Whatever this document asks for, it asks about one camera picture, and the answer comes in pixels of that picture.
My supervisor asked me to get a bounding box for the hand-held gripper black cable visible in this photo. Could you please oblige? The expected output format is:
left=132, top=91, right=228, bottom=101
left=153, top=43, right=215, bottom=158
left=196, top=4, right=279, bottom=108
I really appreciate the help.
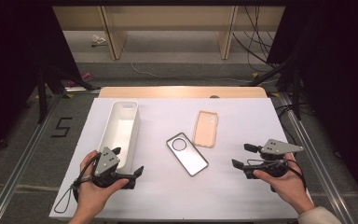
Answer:
left=246, top=158, right=308, bottom=193
left=53, top=153, right=102, bottom=215

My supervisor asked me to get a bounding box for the bundle of black cables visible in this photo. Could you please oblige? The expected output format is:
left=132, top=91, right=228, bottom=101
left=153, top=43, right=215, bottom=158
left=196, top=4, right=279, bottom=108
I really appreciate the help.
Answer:
left=232, top=6, right=281, bottom=73

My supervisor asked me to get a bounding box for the person's right hand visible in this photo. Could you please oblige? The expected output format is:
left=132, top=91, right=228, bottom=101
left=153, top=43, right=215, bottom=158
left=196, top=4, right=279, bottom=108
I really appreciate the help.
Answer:
left=254, top=152, right=315, bottom=215

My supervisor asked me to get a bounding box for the right hand-held gripper black cable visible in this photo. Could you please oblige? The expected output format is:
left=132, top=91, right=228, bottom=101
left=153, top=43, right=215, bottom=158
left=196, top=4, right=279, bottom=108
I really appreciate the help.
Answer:
left=246, top=158, right=308, bottom=193

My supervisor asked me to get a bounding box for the thin black floor cable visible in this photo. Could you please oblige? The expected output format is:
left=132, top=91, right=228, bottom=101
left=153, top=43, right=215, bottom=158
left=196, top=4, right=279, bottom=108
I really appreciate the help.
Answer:
left=274, top=104, right=300, bottom=147

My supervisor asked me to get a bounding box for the clear phone case black rim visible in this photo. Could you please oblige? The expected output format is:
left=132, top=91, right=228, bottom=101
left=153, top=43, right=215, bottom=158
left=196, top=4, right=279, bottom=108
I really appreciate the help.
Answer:
left=166, top=132, right=209, bottom=177

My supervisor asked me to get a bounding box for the crumpled white paper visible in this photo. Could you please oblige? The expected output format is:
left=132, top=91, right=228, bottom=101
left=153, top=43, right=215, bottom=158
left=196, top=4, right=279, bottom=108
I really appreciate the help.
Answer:
left=90, top=34, right=108, bottom=48

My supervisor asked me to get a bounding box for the white plastic storage box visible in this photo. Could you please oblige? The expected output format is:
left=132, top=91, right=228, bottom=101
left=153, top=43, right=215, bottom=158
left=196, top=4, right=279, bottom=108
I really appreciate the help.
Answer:
left=96, top=100, right=141, bottom=175

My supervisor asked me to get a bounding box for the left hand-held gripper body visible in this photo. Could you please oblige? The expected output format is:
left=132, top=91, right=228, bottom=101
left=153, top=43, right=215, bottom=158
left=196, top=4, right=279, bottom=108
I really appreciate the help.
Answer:
left=91, top=147, right=136, bottom=190

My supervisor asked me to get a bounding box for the aluminium floor rail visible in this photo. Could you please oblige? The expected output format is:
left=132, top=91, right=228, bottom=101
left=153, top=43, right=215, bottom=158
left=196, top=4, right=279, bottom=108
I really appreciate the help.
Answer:
left=0, top=92, right=64, bottom=224
left=279, top=92, right=355, bottom=224

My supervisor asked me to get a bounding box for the black curtain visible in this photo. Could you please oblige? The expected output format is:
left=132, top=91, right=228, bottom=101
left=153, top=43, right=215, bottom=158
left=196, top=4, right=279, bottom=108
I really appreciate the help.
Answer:
left=267, top=0, right=358, bottom=213
left=0, top=0, right=82, bottom=162

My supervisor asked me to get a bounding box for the person's left hand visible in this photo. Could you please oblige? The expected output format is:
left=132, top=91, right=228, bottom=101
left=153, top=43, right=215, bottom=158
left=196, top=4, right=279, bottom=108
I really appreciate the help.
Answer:
left=77, top=151, right=130, bottom=216

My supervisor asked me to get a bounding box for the light wooden shelf unit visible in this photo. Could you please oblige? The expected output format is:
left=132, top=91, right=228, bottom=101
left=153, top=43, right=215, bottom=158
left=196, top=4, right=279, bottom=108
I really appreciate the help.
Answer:
left=51, top=5, right=286, bottom=61

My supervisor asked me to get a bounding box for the peach phone case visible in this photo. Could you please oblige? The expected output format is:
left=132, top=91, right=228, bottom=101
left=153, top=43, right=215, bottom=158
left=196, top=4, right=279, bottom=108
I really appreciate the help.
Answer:
left=192, top=109, right=219, bottom=149

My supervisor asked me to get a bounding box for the black metal stand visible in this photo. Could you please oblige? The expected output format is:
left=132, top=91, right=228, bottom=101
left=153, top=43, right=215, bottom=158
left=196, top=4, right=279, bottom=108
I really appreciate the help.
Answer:
left=36, top=62, right=101, bottom=125
left=248, top=59, right=304, bottom=120

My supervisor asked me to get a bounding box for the white table mat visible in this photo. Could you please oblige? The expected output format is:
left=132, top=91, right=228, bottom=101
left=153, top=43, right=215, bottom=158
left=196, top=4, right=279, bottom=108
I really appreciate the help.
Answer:
left=48, top=97, right=313, bottom=222

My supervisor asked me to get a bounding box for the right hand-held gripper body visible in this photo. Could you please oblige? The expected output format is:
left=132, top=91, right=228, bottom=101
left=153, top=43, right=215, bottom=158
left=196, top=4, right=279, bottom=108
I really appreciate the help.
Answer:
left=242, top=138, right=305, bottom=180

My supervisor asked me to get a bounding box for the left hand-held gripper black cable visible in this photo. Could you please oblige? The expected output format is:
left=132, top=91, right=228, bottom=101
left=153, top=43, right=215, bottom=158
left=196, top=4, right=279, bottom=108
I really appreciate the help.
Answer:
left=53, top=153, right=102, bottom=215

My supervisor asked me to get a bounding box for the pink object on floor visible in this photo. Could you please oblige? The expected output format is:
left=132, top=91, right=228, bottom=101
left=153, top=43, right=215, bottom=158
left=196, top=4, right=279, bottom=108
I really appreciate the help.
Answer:
left=66, top=72, right=94, bottom=88

